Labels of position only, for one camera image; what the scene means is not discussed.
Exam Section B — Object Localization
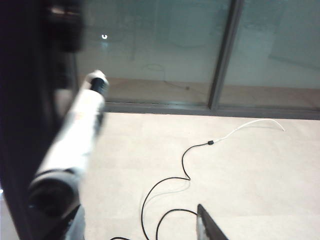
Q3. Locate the dark grey glass wall frame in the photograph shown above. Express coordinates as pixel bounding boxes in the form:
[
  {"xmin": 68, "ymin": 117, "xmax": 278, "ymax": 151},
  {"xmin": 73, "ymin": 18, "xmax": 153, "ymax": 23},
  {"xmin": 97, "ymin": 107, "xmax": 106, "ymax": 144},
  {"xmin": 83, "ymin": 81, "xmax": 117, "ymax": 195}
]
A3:
[{"xmin": 104, "ymin": 0, "xmax": 320, "ymax": 121}]

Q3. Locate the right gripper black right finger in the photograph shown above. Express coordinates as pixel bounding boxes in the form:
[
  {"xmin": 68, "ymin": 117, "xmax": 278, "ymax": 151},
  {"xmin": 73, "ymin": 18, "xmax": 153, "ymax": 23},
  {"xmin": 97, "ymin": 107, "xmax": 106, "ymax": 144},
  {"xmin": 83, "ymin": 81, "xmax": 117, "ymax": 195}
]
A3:
[{"xmin": 196, "ymin": 203, "xmax": 230, "ymax": 240}]

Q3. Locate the black floor cable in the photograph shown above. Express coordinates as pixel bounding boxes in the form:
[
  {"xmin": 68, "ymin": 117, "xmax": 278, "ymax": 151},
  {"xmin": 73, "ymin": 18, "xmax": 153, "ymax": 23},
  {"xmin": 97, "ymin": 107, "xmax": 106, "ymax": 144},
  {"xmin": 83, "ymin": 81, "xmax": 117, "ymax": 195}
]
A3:
[{"xmin": 109, "ymin": 140, "xmax": 216, "ymax": 240}]

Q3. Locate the black vertical post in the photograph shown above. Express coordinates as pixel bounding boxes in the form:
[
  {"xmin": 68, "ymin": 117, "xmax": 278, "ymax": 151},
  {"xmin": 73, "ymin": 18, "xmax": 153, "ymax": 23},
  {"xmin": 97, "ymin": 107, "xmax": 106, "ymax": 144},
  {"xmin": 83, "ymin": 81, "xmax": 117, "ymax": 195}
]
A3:
[{"xmin": 0, "ymin": 0, "xmax": 85, "ymax": 240}]

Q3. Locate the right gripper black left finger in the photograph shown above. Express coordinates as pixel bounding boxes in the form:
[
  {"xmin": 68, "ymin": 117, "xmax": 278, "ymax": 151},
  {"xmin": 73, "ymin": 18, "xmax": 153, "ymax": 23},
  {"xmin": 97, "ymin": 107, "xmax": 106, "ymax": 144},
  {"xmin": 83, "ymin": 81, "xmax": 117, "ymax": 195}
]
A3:
[{"xmin": 57, "ymin": 203, "xmax": 86, "ymax": 240}]

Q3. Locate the white floor cable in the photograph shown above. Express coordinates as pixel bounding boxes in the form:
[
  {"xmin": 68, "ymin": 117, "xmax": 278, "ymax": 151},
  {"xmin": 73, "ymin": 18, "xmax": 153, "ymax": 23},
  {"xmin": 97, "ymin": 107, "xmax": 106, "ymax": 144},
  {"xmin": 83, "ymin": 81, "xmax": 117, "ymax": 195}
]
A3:
[{"xmin": 213, "ymin": 119, "xmax": 286, "ymax": 145}]

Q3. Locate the white marker pen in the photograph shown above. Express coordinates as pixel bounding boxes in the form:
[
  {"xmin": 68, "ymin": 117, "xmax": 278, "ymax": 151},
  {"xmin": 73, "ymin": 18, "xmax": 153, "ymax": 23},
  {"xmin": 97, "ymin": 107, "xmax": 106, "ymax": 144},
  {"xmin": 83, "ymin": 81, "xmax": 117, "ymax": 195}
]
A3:
[{"xmin": 28, "ymin": 69, "xmax": 110, "ymax": 218}]

